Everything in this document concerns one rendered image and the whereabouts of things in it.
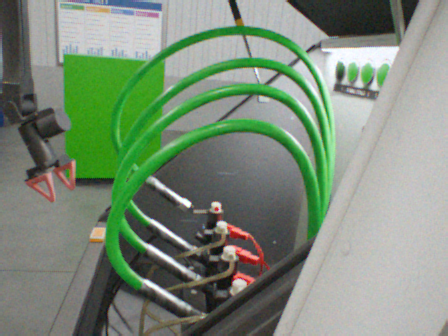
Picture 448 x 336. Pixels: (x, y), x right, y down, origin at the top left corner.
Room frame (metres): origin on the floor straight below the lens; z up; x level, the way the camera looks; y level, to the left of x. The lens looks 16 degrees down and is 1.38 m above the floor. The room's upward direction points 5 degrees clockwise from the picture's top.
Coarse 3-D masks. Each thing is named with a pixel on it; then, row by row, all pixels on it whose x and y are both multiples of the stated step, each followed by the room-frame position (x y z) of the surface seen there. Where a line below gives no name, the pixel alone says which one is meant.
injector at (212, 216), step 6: (222, 210) 0.62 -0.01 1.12; (210, 216) 0.60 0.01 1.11; (216, 216) 0.60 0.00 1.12; (222, 216) 0.61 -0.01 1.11; (210, 222) 0.60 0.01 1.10; (216, 222) 0.60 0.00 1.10; (210, 228) 0.60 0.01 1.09; (198, 234) 0.61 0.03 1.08; (198, 240) 0.61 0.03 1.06; (204, 240) 0.60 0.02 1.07; (210, 240) 0.60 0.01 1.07; (210, 252) 0.61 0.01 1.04; (210, 270) 0.61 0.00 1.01; (210, 276) 0.61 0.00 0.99
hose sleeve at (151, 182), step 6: (150, 180) 0.59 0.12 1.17; (156, 180) 0.60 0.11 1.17; (150, 186) 0.59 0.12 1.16; (156, 186) 0.59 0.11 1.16; (162, 186) 0.60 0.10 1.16; (162, 192) 0.59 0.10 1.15; (168, 192) 0.60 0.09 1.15; (174, 192) 0.60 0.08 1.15; (168, 198) 0.59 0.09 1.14; (174, 198) 0.60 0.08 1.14; (180, 198) 0.60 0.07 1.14; (174, 204) 0.60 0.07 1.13
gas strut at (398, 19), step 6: (390, 0) 0.31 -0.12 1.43; (396, 0) 0.31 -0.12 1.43; (396, 6) 0.31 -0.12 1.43; (402, 6) 0.31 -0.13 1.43; (396, 12) 0.31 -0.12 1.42; (402, 12) 0.31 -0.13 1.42; (396, 18) 0.31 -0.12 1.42; (402, 18) 0.31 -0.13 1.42; (396, 24) 0.31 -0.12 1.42; (402, 24) 0.31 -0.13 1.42; (396, 30) 0.31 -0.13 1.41; (402, 30) 0.31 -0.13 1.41; (396, 36) 0.32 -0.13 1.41; (402, 36) 0.31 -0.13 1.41
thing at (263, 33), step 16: (208, 32) 0.60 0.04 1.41; (224, 32) 0.61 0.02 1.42; (240, 32) 0.61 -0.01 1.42; (256, 32) 0.61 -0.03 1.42; (272, 32) 0.62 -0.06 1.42; (176, 48) 0.60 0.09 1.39; (288, 48) 0.63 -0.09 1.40; (144, 64) 0.59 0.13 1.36; (320, 80) 0.63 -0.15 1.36; (128, 96) 0.59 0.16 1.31; (112, 112) 0.58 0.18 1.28; (112, 128) 0.58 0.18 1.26
